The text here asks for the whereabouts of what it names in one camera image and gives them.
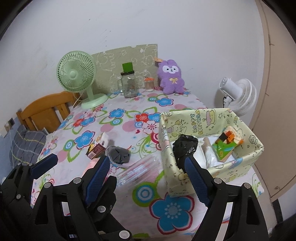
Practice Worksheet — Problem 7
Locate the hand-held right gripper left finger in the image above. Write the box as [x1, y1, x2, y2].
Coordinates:
[33, 156, 111, 241]

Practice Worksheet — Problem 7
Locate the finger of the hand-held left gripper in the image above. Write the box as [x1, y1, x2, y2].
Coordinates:
[0, 153, 59, 209]
[89, 175, 133, 241]

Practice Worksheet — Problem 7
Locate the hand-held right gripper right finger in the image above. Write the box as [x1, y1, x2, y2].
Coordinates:
[184, 156, 270, 241]

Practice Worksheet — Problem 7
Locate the white plastic packet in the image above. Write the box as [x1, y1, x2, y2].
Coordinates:
[201, 137, 234, 168]

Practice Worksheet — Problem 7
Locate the black plastic bag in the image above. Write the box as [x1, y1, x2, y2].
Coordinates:
[173, 134, 199, 173]

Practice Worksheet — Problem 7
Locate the green orange snack box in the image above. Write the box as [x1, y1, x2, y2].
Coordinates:
[211, 130, 244, 163]

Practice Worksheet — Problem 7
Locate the yellow printed paper box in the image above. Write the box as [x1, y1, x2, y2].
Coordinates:
[158, 108, 264, 197]

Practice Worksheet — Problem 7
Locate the grey plaid cloth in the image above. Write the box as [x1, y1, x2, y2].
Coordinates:
[9, 125, 48, 167]

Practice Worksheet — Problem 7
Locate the small brown white carton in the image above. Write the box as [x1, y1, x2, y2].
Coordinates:
[86, 133, 109, 160]

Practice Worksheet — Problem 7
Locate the grey sock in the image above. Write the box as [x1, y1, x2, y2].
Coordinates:
[105, 146, 131, 165]

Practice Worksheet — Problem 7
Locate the clear pink plastic pouch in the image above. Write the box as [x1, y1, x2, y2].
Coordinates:
[116, 155, 164, 188]

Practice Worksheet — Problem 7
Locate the wooden chair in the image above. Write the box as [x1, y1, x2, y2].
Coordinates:
[16, 91, 80, 133]

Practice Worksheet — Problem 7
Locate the floral tablecloth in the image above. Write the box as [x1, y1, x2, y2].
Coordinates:
[30, 86, 264, 241]

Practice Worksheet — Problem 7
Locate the green desk fan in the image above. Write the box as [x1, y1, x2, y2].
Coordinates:
[57, 51, 109, 110]

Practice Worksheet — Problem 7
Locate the white clip fan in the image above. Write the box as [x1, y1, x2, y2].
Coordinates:
[218, 77, 257, 117]

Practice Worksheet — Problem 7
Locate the glass jar with green lid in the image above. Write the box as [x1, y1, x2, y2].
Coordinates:
[117, 62, 139, 98]

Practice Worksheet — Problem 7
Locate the purple plush bunny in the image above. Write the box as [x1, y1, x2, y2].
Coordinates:
[157, 59, 185, 95]

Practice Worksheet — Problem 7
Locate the small jar with orange lid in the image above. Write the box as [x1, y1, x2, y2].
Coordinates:
[144, 77, 154, 92]

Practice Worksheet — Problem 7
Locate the beige door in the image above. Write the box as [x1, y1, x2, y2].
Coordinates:
[251, 0, 296, 204]

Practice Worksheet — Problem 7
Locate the green printed backing board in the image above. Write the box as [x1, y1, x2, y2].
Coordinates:
[91, 44, 159, 94]

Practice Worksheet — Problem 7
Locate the white fan cable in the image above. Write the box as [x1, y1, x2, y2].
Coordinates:
[72, 91, 84, 109]

